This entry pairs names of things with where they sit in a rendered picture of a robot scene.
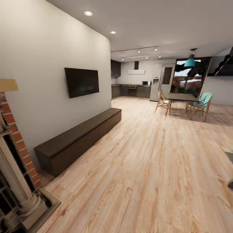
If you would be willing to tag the room light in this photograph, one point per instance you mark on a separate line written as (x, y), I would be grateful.
(190, 61)

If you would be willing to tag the wall mounted tv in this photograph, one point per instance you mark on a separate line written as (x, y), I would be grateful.
(81, 81)

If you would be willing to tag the fixed window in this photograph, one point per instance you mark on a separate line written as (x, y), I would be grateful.
(189, 80)

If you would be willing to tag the fridge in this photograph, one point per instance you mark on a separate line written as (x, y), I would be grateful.
(162, 80)

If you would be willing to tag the wood fireplace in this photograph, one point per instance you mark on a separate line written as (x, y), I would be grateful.
(23, 207)

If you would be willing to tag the range hood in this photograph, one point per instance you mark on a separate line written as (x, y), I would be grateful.
(136, 70)

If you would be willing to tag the stairs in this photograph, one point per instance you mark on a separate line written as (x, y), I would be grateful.
(221, 64)

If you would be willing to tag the downlight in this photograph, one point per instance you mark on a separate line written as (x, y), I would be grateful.
(88, 13)

